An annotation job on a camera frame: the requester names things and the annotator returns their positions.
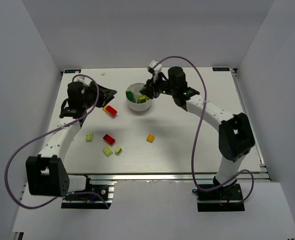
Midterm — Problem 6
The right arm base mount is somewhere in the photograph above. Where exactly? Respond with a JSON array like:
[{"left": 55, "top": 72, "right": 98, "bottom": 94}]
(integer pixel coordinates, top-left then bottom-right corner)
[{"left": 192, "top": 183, "right": 245, "bottom": 213}]

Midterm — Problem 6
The green black lego stack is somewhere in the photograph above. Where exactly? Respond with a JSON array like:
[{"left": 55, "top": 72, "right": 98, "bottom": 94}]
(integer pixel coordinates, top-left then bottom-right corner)
[{"left": 137, "top": 95, "right": 149, "bottom": 104}]

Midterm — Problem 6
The red and orange lego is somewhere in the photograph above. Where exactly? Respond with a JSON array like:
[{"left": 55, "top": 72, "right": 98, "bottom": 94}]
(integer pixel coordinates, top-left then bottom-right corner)
[{"left": 102, "top": 105, "right": 118, "bottom": 117}]

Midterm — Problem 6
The green long lego brick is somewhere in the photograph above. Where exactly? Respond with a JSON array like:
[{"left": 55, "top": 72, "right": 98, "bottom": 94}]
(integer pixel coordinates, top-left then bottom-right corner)
[{"left": 125, "top": 90, "right": 136, "bottom": 103}]

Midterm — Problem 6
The orange lego brick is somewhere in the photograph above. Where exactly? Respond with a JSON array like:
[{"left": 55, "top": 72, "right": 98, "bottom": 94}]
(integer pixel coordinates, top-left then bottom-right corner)
[{"left": 146, "top": 134, "right": 155, "bottom": 143}]

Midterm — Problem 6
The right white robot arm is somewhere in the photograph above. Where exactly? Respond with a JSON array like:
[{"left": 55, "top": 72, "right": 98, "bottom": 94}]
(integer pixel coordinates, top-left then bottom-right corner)
[{"left": 140, "top": 65, "right": 255, "bottom": 190}]

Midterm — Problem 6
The blue table label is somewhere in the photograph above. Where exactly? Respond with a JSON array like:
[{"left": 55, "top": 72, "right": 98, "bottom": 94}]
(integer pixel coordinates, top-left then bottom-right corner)
[
  {"left": 63, "top": 69, "right": 81, "bottom": 74},
  {"left": 212, "top": 67, "right": 230, "bottom": 72}
]

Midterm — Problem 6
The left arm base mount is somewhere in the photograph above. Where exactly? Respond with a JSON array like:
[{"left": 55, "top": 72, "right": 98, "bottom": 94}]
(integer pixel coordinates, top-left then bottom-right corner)
[{"left": 61, "top": 182, "right": 114, "bottom": 210}]

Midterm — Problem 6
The pale green lego brick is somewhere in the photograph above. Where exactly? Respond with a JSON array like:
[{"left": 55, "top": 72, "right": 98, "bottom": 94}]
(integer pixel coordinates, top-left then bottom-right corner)
[{"left": 85, "top": 132, "right": 93, "bottom": 143}]

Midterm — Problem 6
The right blue table label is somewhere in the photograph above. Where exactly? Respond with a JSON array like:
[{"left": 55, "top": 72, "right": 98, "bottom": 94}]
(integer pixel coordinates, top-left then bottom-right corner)
[{"left": 212, "top": 67, "right": 230, "bottom": 72}]

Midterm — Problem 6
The light green lego brick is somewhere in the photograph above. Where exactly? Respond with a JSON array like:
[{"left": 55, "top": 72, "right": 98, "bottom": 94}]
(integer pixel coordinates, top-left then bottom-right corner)
[{"left": 102, "top": 146, "right": 113, "bottom": 157}]

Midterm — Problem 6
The left blue table label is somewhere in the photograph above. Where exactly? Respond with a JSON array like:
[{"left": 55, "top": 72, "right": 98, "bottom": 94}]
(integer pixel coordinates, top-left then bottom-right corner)
[{"left": 63, "top": 69, "right": 81, "bottom": 74}]

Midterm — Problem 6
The red lego brick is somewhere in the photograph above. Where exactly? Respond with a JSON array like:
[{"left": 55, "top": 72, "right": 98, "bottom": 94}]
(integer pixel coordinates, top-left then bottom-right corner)
[{"left": 102, "top": 134, "right": 116, "bottom": 146}]

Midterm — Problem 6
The light green sloped lego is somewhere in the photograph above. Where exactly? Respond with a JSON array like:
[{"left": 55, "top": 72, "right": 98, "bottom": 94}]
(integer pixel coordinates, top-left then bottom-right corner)
[{"left": 114, "top": 146, "right": 123, "bottom": 155}]

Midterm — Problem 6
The white round divided container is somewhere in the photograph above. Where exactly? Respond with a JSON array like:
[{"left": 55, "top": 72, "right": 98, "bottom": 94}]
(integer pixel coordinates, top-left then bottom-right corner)
[{"left": 125, "top": 83, "right": 152, "bottom": 112}]

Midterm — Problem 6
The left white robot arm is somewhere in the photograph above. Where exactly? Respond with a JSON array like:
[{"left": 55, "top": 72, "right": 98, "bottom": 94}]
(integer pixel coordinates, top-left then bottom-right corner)
[{"left": 25, "top": 81, "right": 117, "bottom": 197}]

